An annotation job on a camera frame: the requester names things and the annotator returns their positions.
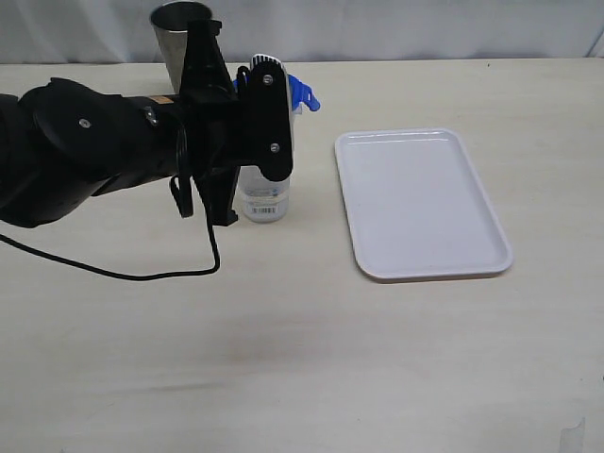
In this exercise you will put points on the clear plastic tall container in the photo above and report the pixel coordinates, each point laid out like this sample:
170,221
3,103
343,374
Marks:
262,200

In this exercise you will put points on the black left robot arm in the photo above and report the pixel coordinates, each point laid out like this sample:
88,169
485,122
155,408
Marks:
63,143

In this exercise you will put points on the blue plastic lid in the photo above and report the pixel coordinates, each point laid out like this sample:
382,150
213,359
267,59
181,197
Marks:
304,96

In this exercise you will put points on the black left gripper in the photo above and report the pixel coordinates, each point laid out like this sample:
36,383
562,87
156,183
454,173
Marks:
208,105

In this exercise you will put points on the stainless steel cup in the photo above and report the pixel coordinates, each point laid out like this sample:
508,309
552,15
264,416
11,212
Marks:
170,22

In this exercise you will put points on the white backdrop curtain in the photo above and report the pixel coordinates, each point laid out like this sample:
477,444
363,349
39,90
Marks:
120,31

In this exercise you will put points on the white rectangular tray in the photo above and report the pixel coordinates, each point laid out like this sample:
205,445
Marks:
416,208

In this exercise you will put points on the wrist camera mount block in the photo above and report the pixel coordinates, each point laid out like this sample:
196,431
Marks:
268,129

